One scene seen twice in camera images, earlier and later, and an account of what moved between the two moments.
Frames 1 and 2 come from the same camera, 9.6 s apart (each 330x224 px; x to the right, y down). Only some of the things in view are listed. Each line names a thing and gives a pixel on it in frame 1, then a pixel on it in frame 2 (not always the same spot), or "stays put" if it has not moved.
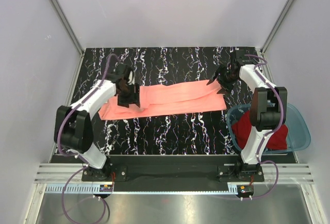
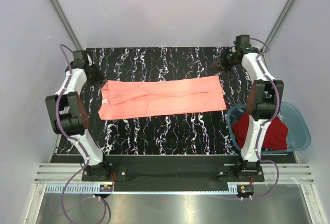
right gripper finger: (224, 91) to (223, 71)
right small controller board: (245, 190) stays put
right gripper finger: (211, 80) to (217, 66)
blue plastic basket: (299, 137) stays put
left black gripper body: (129, 95) to (97, 75)
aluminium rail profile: (65, 173) stays put
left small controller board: (105, 188) stays put
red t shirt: (242, 125) stays put
